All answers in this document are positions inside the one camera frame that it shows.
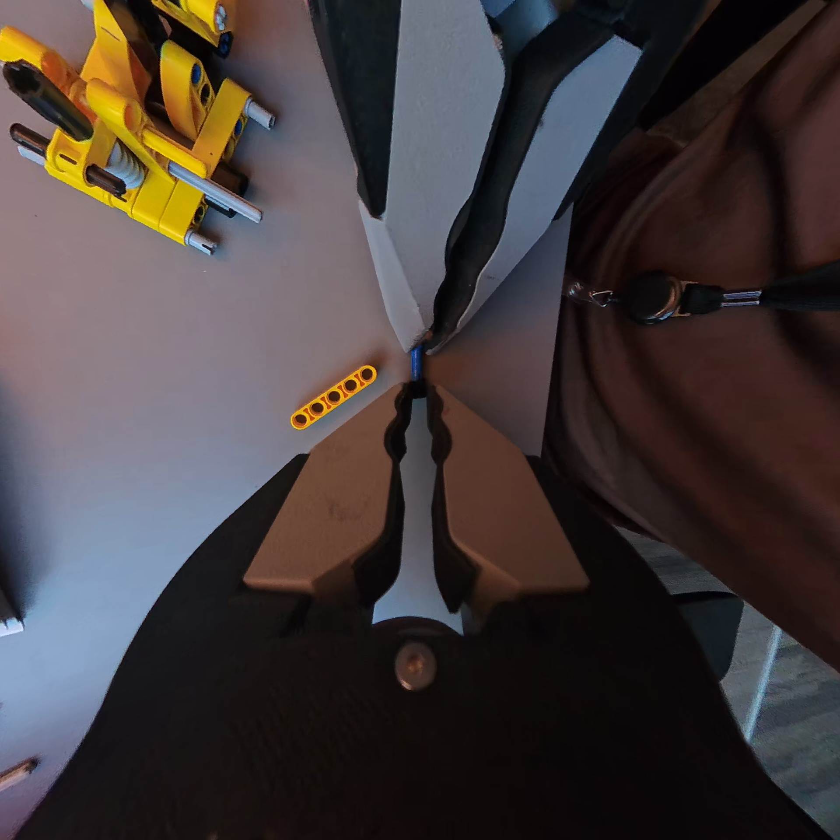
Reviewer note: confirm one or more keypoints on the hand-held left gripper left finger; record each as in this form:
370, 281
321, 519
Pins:
328, 518

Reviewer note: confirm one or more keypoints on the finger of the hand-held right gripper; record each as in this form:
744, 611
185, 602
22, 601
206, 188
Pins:
439, 131
564, 131

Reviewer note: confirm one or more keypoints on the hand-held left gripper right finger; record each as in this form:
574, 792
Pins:
505, 518

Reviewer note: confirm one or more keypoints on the blue lego pin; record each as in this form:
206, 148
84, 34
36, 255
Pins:
416, 362

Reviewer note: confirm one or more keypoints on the yellow lego beam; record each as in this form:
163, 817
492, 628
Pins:
333, 396

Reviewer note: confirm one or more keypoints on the yellow lego vehicle assembly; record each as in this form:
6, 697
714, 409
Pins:
131, 144

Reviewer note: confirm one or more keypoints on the lego instruction booklet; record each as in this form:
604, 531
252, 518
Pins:
8, 613

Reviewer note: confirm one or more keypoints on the grey lego axle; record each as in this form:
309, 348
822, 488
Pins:
16, 774

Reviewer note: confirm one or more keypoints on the person's brown shirt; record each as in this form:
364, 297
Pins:
709, 426

